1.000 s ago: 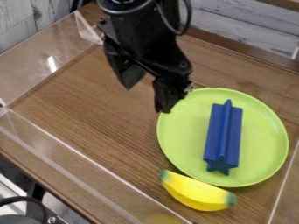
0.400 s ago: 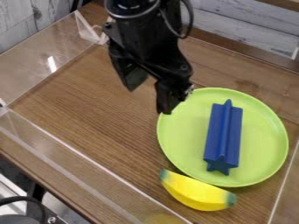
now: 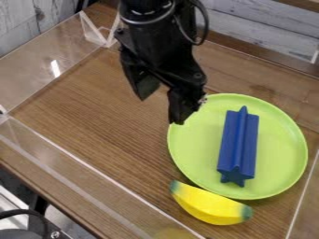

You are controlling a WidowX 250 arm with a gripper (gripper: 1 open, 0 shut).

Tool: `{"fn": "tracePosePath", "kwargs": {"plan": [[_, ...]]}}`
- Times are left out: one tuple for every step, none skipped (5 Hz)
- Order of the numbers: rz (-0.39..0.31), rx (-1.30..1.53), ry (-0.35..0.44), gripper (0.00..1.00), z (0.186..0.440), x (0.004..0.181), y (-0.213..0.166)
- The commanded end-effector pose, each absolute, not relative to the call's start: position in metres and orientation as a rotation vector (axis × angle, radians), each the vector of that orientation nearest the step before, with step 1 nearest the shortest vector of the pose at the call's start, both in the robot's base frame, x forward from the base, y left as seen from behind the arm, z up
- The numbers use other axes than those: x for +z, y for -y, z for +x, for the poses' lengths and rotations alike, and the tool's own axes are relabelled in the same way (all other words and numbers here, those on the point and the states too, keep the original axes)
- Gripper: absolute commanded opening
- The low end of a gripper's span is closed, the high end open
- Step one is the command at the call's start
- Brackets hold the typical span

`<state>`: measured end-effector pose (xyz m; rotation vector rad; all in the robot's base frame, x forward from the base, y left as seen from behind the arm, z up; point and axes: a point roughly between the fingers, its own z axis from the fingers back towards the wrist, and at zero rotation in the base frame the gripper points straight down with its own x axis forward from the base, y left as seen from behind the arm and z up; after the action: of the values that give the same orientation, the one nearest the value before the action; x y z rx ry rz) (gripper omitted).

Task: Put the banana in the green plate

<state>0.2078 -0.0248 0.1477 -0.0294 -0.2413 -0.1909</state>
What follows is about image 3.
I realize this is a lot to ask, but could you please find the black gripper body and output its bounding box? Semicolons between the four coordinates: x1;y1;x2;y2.
115;18;207;88

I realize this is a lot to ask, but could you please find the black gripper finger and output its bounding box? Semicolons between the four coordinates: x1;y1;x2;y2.
167;86;207;125
121;60;160;101

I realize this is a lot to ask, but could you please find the yellow toy banana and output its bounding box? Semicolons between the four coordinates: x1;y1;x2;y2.
169;180;253;225

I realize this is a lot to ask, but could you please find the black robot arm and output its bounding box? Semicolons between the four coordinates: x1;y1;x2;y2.
115;0;207;124

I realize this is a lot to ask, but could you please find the green round plate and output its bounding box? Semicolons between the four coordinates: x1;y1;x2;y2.
167;93;308;200

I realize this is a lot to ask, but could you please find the blue star-shaped block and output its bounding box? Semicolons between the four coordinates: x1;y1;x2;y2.
216;106;259;187

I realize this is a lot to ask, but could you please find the clear acrylic tray enclosure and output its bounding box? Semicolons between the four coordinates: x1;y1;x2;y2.
0;17;319;239

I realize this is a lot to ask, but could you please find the black cable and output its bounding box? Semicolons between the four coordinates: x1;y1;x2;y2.
0;208;48;239

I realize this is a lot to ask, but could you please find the black metal bracket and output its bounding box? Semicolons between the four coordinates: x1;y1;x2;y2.
28;195;71;239

